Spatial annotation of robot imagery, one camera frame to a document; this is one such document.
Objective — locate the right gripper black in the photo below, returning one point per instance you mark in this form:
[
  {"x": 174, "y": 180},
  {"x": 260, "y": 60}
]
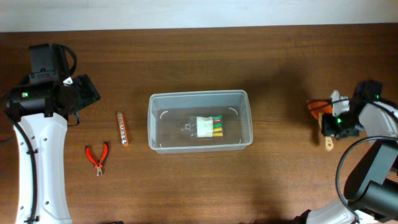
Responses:
[{"x": 328, "y": 130}]

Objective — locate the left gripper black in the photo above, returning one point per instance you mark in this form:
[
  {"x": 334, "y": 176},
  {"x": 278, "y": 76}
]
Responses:
[{"x": 92, "y": 95}]

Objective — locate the orange scraper with wooden handle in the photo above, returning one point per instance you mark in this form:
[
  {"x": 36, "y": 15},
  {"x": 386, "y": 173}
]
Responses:
[{"x": 317, "y": 109}]

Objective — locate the orange socket bit holder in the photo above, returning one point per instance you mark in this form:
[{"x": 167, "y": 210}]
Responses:
[{"x": 122, "y": 129}]

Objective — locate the red handled pliers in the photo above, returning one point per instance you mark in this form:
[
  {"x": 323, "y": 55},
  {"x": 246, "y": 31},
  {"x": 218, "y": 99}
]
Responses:
[{"x": 98, "y": 162}]

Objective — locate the clear plastic container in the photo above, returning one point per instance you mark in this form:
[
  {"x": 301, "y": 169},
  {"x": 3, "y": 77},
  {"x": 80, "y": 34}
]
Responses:
[{"x": 169, "y": 112}]

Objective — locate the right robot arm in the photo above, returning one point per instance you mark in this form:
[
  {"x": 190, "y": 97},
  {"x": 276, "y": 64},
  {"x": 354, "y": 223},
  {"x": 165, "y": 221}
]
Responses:
[{"x": 368, "y": 195}]

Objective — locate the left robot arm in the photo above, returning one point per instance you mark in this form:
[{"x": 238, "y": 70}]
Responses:
[{"x": 39, "y": 109}]

